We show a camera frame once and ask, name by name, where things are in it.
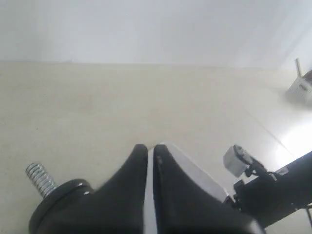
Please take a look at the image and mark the chrome threaded dumbbell bar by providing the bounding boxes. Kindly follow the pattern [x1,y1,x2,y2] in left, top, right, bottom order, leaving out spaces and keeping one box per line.
[25,162,58,199]

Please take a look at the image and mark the white device with antenna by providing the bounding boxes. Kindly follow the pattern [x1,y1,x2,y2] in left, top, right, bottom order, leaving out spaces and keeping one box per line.
[286,58,312,107]

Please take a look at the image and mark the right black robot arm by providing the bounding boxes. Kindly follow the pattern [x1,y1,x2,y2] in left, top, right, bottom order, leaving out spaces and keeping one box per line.
[223,145,312,228]

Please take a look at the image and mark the black weight plate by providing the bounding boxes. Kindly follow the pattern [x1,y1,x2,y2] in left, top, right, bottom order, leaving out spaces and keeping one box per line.
[28,179,94,234]

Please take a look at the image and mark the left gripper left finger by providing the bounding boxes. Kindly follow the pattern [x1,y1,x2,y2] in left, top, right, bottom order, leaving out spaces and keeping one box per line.
[37,144,148,234]

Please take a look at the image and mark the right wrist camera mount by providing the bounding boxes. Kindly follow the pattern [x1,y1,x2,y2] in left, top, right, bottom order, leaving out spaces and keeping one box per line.
[223,145,268,178]

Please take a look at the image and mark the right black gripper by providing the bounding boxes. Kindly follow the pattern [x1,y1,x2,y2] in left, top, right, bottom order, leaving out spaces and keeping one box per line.
[223,179,245,212]

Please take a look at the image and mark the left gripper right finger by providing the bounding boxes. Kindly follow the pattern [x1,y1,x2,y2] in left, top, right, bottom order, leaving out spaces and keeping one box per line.
[153,144,265,234]

